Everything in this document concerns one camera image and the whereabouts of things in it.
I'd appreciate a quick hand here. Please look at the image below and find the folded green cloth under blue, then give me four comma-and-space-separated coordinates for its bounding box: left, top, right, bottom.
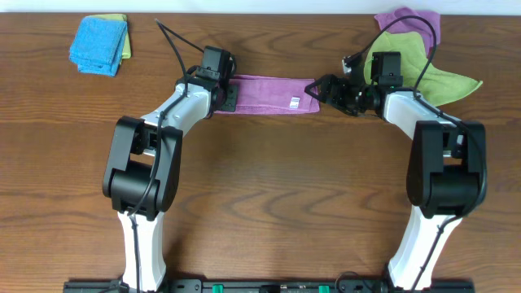
92, 14, 132, 59

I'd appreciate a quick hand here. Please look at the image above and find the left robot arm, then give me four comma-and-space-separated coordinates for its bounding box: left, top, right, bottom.
103, 77, 239, 292

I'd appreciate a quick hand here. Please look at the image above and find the green microfiber cloth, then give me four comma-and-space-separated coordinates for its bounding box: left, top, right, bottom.
364, 32, 483, 107

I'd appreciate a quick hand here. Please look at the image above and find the crumpled purple cloth at back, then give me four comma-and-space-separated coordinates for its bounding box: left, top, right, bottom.
374, 7, 441, 55

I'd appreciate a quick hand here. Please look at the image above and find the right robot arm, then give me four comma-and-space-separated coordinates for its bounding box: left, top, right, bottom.
304, 73, 487, 292

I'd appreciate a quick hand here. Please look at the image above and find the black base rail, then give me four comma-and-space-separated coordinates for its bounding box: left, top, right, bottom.
62, 279, 475, 293

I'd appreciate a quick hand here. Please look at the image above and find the purple microfiber cloth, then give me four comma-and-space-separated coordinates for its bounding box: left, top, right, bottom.
216, 75, 320, 116

